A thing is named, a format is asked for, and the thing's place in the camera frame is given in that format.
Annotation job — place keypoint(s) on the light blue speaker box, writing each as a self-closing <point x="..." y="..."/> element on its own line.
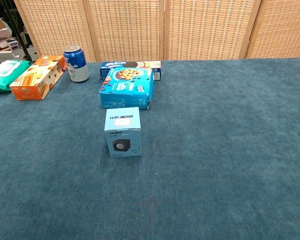
<point x="123" y="120"/>

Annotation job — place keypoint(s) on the blue chocolate chip cookie box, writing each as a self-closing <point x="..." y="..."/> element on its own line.
<point x="126" y="85"/>

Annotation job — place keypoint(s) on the Oreo cookie package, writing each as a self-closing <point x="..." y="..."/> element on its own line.
<point x="155" y="65"/>

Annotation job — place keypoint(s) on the orange wafer roll box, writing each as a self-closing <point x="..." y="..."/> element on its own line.
<point x="37" y="77"/>

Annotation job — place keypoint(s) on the low white tray box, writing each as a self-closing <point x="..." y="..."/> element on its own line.
<point x="5" y="54"/>

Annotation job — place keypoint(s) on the teal carpet table cloth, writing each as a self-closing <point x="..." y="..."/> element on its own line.
<point x="202" y="150"/>

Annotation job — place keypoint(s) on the blue and white drink can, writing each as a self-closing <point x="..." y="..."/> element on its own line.
<point x="76" y="63"/>

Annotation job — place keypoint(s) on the woven rattan screen panel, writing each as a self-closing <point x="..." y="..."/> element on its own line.
<point x="282" y="30"/>
<point x="57" y="27"/>
<point x="207" y="30"/>
<point x="126" y="30"/>

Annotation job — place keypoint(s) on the green wet wipes pack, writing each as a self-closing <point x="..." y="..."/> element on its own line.
<point x="3" y="73"/>

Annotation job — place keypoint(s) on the black tripod stand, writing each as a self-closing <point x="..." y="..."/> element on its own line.
<point x="19" y="37"/>

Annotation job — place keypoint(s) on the small white blue carton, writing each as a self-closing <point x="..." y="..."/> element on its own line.
<point x="13" y="43"/>

